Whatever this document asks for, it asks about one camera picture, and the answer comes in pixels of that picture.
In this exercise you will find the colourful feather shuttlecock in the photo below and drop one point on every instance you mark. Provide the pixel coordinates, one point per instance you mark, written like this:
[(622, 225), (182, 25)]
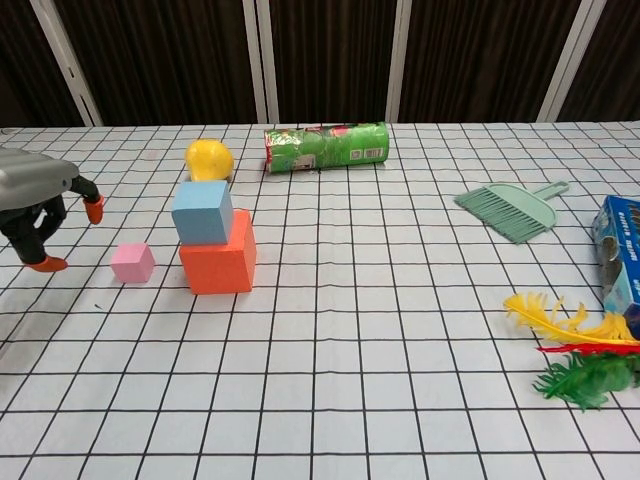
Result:
[(595, 377)]

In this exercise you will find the small pink foam cube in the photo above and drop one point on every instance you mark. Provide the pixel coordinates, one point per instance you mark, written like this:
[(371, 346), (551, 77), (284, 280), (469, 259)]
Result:
[(131, 264)]

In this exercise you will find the white checkered tablecloth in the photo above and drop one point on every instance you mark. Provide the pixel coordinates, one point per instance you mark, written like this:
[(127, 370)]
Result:
[(350, 375)]

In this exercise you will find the large orange foam cube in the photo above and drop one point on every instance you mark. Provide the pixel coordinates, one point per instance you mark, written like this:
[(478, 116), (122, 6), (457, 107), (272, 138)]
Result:
[(220, 270)]

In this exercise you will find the green snack can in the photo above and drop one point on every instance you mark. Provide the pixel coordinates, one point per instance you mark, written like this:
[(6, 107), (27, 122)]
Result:
[(330, 147)]

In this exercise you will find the green plastic hand brush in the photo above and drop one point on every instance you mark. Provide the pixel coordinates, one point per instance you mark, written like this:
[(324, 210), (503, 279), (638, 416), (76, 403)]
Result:
[(515, 207)]

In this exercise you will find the yellow pear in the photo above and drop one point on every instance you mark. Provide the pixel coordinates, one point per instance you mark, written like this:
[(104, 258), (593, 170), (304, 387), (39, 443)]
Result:
[(210, 160)]

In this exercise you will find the dark folding partition screen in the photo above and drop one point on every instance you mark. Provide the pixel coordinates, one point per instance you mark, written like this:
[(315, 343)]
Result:
[(175, 60)]

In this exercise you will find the medium blue foam cube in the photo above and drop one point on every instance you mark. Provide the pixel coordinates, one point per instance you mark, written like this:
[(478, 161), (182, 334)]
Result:
[(200, 220)]

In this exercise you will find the blue cardboard box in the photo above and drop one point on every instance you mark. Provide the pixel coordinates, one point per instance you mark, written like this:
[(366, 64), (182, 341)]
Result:
[(622, 240)]

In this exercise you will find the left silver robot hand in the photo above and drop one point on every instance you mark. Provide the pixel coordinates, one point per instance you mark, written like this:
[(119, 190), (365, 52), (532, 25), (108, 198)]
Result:
[(30, 180)]

